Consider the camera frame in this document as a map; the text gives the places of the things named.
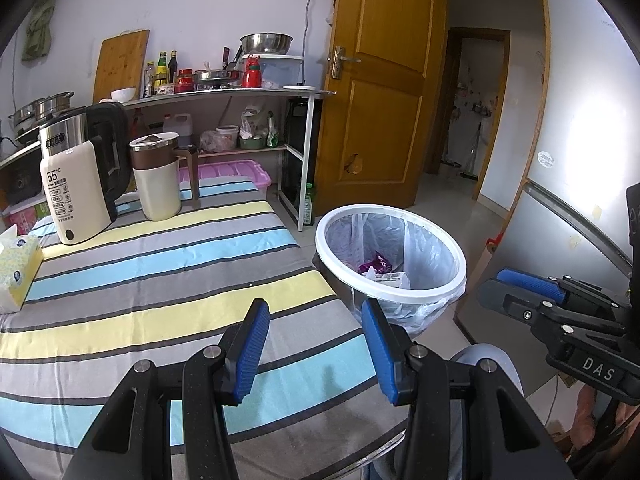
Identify white plastic bag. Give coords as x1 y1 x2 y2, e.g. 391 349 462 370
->
240 104 281 148

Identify red bottle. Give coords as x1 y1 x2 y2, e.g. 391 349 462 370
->
241 54 263 88

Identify purple snack packet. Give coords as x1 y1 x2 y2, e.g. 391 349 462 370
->
357 255 393 276

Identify black gas stove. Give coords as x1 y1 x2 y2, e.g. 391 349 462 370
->
0 120 42 148

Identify pink storage box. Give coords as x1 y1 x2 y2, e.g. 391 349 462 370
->
177 159 272 201

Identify wooden cutting board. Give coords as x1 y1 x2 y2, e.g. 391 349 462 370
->
92 29 151 106

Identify grey wall cable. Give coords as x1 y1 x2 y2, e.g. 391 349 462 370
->
302 0 317 87

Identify colourful printed box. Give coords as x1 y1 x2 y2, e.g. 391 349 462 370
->
0 195 48 237

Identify black tall appliance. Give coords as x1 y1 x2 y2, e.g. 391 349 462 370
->
280 97 318 211

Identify white printed box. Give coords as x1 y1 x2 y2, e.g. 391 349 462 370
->
370 270 411 291

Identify hanging green cloth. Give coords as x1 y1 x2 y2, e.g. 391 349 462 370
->
21 0 60 63

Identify person's right hand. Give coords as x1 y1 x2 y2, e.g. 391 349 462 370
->
572 390 640 456

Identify white bucket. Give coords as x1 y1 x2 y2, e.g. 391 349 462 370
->
216 125 240 151

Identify translucent white storage container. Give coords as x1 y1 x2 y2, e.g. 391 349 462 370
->
242 54 306 88

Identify white round waste bin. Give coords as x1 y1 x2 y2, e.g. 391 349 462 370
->
314 203 468 341

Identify cream and steel electric kettle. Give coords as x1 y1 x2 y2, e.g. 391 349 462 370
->
39 101 132 247

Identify beige pitcher with brown band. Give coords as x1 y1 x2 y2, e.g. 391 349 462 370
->
129 131 201 222

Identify clear plastic bin liner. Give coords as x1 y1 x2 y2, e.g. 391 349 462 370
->
325 210 461 338

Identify white shelf rack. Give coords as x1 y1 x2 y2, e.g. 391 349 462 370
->
122 85 337 233

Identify steel pan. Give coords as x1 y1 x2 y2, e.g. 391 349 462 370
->
192 69 244 86

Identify wooden door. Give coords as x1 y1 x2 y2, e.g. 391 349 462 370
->
314 0 448 211

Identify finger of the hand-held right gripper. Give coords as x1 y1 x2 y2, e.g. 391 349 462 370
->
475 279 566 341
496 267 628 311

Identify mop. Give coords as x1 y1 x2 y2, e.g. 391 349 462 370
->
461 120 483 182

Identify wooden side cabinet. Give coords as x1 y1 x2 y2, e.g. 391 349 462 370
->
0 140 46 211

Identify steel mixing bowl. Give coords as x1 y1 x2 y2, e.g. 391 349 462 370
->
240 33 294 56

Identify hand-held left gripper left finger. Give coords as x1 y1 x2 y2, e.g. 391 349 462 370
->
62 298 271 480

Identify yellow tissue pack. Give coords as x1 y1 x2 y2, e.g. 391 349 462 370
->
0 224 45 315

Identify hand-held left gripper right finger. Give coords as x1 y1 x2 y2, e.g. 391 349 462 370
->
361 298 576 480

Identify brass door handle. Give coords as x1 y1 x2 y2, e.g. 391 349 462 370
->
330 46 362 80

